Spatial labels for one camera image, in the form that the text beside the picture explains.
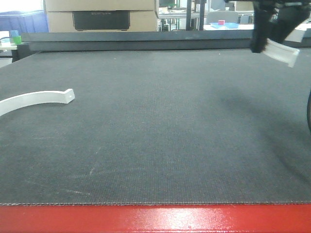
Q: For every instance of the white curved PVC clamp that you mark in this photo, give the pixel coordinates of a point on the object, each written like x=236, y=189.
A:
x=34, y=98
x=281, y=52

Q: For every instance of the dark grey table mat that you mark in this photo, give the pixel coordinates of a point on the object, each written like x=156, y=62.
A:
x=157, y=127

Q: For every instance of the large cardboard box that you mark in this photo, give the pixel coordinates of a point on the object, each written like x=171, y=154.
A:
x=67, y=16

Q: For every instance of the blue tray with pink cube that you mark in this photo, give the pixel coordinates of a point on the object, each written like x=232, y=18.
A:
x=222, y=24

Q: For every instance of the green cube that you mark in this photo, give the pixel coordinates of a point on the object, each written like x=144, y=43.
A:
x=17, y=40

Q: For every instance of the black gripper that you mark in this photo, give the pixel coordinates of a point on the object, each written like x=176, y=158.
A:
x=275, y=20

